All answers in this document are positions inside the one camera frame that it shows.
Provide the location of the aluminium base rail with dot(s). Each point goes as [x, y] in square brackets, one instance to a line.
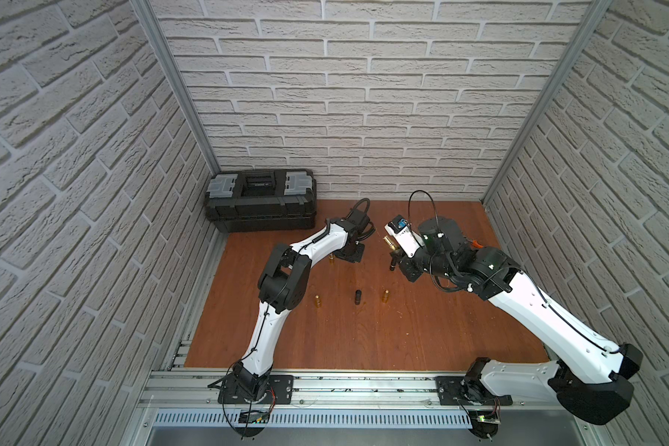
[309, 389]

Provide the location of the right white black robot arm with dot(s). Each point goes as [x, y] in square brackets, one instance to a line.
[590, 375]

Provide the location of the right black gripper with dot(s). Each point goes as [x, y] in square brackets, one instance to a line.
[406, 269]

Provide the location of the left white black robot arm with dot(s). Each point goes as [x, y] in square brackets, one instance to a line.
[283, 284]

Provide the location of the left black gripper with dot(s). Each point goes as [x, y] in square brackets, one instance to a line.
[351, 252]

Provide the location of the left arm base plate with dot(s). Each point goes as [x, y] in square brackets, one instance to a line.
[279, 388]

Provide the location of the black grey toolbox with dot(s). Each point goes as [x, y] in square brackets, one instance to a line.
[262, 200]

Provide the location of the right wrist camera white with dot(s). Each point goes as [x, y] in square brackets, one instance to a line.
[399, 229]

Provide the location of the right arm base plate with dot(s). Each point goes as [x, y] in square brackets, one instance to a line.
[457, 390]

